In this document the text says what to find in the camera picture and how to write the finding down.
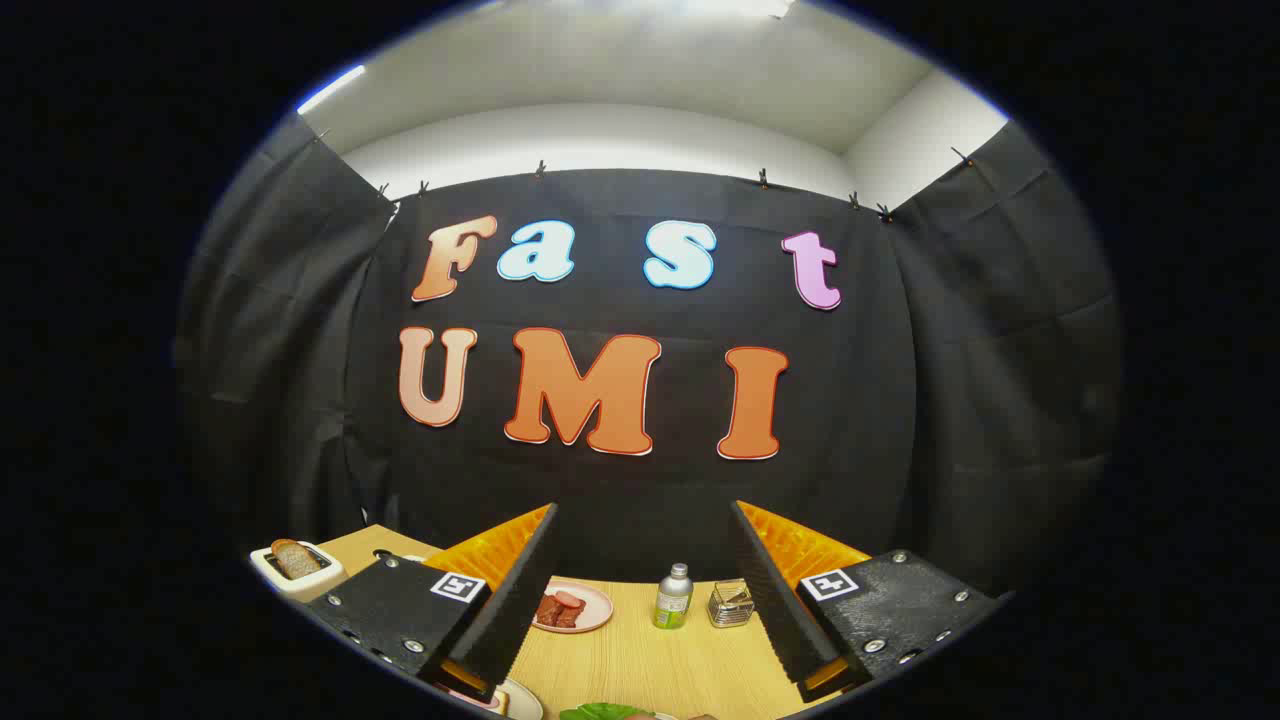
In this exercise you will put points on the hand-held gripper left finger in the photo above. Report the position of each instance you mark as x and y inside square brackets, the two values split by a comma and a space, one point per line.
[510, 610]

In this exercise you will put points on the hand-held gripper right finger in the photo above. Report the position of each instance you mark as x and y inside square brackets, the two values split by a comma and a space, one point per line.
[780, 610]

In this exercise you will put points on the green lettuce leaf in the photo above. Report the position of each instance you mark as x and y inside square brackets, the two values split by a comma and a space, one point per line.
[600, 713]

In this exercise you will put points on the toast bread slice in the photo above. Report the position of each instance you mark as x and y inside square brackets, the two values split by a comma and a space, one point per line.
[295, 560]

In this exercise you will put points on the brown meat pieces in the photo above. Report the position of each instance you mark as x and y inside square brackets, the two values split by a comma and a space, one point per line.
[555, 612]

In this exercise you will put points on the red food slice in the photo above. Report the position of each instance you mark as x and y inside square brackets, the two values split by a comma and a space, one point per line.
[568, 598]

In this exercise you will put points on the pink plate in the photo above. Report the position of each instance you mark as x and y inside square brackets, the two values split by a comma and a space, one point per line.
[598, 605]

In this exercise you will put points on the round white plate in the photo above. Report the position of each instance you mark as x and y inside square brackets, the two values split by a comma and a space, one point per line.
[522, 700]

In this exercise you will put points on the green label bottle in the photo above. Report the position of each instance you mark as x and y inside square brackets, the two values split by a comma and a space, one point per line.
[672, 605]

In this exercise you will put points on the white toaster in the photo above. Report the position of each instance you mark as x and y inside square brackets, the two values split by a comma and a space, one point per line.
[300, 588]

